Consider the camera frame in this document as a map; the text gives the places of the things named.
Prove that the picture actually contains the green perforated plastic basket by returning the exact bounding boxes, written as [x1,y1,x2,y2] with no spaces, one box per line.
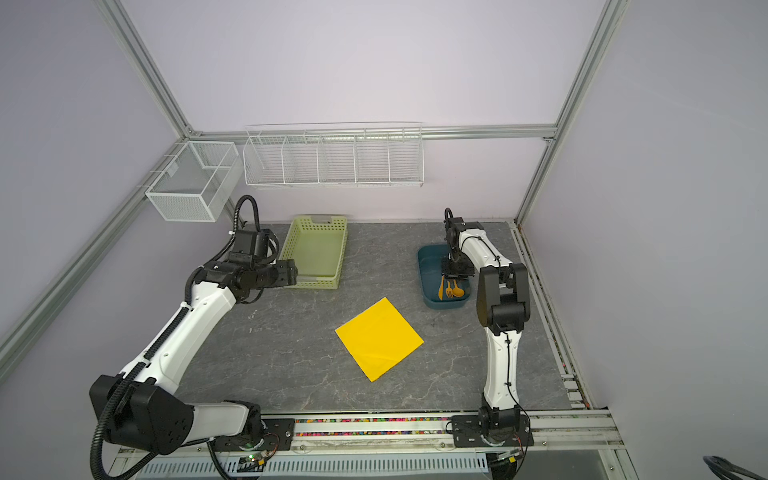
[279,215,348,290]

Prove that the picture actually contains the white wire shelf rack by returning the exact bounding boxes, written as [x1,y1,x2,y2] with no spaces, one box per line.
[243,122,425,187]

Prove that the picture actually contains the white mesh wall basket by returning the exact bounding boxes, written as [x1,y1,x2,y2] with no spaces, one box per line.
[146,141,244,223]

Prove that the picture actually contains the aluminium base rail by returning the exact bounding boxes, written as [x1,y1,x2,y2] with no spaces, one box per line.
[135,410,637,479]

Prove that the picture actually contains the orange plastic spoon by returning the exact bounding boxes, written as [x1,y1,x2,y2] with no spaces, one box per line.
[449,279,466,298]

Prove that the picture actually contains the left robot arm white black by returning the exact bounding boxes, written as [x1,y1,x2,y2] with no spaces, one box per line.
[89,214,298,479]

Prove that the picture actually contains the dark teal plastic bin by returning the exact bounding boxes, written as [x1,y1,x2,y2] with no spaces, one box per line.
[417,244,472,310]

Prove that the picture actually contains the yellow paper napkin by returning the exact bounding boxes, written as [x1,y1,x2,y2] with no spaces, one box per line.
[335,297,424,382]

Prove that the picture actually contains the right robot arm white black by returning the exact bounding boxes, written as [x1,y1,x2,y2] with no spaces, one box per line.
[441,208,532,449]

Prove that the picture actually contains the black cable at corner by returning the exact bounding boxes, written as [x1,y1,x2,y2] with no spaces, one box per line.
[703,455,768,480]

